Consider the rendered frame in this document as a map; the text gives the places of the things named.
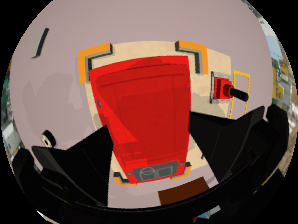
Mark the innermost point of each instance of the red car hood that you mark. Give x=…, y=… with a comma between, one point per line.
x=146, y=111

